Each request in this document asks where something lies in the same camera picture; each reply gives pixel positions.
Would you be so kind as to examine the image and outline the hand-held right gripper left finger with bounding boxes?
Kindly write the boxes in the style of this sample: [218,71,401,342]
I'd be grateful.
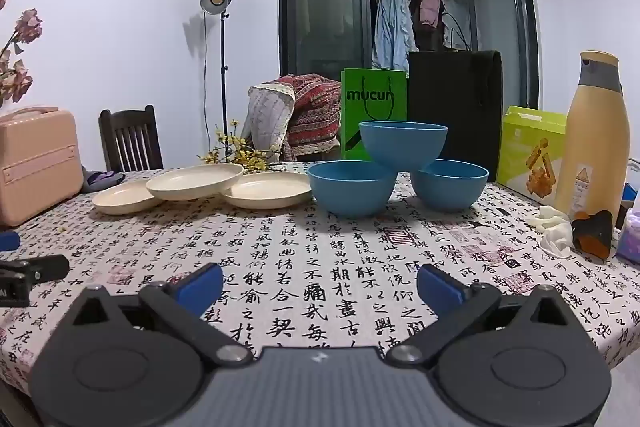
[60,263,253,369]

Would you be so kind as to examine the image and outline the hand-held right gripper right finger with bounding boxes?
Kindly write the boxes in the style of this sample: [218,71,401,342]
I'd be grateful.
[387,263,583,369]

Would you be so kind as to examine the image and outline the blue bowl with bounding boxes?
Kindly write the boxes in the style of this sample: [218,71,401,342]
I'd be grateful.
[306,160,398,218]
[358,121,449,170]
[410,159,490,212]

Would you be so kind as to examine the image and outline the cream plate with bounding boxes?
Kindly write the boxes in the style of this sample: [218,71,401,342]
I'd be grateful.
[91,181,166,215]
[145,163,245,202]
[221,172,313,210]

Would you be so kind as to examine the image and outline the pink suitcase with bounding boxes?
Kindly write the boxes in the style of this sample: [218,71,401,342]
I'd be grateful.
[0,107,85,228]

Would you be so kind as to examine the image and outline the calligraphy print tablecloth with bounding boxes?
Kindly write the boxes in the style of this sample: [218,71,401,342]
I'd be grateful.
[0,162,640,400]

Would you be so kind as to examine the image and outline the grey and purple cloth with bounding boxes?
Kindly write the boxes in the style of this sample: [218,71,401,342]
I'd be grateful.
[82,169,126,194]

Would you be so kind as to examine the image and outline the white glove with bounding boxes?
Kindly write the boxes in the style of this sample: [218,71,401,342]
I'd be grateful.
[537,205,576,256]

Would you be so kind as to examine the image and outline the yellow flower branch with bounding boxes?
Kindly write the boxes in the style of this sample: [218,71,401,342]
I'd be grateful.
[197,119,281,172]

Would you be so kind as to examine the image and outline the dark wooden chair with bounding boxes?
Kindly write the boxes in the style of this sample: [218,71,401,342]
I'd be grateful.
[98,105,164,172]

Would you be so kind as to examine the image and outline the orange and black pouch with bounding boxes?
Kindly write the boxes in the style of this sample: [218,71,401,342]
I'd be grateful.
[571,210,614,260]

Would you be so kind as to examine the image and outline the green snack box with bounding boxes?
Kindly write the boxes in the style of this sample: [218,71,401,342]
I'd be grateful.
[496,106,568,200]

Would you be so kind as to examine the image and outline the green paper bag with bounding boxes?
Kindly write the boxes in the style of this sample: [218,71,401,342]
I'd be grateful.
[341,68,408,160]

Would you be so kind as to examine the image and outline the black paper bag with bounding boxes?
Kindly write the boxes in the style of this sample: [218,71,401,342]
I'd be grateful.
[407,0,502,182]

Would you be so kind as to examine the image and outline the purple tissue pack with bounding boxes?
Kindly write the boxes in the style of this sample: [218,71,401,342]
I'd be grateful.
[616,202,640,264]

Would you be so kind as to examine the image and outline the red patterned blanket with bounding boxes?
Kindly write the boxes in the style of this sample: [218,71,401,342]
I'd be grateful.
[247,73,346,160]

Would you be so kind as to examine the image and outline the dried pink flowers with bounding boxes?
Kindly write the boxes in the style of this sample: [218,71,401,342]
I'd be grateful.
[0,0,43,105]

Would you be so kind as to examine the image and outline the beige bottle with grey cap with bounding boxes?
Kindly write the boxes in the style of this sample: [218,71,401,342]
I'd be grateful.
[555,50,628,220]

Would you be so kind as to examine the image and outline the hanging blue shirt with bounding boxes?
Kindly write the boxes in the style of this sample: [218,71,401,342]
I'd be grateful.
[374,0,415,72]

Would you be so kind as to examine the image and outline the hanging white garment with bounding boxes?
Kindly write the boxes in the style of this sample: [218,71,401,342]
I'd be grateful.
[440,0,473,50]

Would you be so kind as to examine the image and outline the hanging pink garment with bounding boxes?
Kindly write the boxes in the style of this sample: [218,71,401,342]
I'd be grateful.
[419,0,442,28]

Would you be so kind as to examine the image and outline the black framed glass door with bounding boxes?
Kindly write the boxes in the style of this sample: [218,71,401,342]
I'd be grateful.
[278,0,543,112]

